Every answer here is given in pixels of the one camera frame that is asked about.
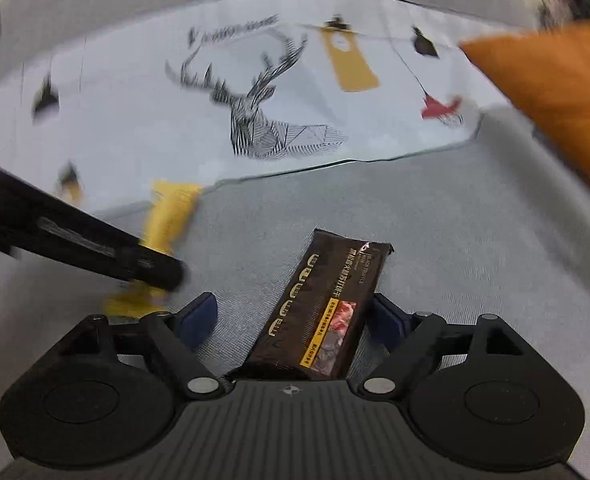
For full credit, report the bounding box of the dark brown snack packet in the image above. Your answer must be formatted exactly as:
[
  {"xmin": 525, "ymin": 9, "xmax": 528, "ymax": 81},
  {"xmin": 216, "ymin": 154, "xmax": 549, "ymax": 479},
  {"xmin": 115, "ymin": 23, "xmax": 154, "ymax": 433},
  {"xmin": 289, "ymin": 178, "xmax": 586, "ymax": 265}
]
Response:
[{"xmin": 227, "ymin": 228, "xmax": 394, "ymax": 380}]

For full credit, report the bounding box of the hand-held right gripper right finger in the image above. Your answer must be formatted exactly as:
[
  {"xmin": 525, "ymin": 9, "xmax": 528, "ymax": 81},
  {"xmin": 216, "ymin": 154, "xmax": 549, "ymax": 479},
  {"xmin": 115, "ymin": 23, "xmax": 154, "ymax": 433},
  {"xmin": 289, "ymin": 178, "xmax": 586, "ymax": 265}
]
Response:
[{"xmin": 355, "ymin": 294, "xmax": 536, "ymax": 401}]

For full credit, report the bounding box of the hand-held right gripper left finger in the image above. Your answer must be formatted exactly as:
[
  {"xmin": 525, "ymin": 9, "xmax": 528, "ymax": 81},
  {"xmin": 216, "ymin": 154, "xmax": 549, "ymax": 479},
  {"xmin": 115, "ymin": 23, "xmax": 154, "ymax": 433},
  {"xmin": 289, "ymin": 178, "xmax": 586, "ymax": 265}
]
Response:
[{"xmin": 50, "ymin": 292, "xmax": 236, "ymax": 401}]

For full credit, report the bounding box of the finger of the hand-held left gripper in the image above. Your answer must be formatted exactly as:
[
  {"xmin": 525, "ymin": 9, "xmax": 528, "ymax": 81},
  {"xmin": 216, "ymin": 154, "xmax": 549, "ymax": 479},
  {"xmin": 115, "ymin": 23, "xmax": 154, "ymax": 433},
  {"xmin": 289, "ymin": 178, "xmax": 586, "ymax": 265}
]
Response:
[{"xmin": 0, "ymin": 160, "xmax": 190, "ymax": 295}]

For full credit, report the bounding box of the orange pillow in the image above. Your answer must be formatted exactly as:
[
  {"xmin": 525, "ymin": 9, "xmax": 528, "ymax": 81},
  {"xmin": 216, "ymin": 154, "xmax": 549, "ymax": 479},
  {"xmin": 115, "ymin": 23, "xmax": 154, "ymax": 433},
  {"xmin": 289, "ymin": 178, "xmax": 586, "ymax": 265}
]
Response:
[{"xmin": 459, "ymin": 22, "xmax": 590, "ymax": 211}]

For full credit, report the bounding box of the printed grey bed sheet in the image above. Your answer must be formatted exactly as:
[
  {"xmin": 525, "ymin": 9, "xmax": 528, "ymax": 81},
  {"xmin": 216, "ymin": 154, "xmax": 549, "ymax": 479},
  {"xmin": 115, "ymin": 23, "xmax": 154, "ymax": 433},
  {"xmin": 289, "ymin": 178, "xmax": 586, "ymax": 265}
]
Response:
[{"xmin": 0, "ymin": 0, "xmax": 590, "ymax": 461}]

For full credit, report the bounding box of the yellow snack packet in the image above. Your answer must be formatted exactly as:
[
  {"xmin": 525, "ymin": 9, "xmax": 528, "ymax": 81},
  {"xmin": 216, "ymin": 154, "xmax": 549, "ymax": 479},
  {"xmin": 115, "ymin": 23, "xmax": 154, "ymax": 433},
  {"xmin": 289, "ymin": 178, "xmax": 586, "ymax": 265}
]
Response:
[{"xmin": 104, "ymin": 180, "xmax": 203, "ymax": 318}]

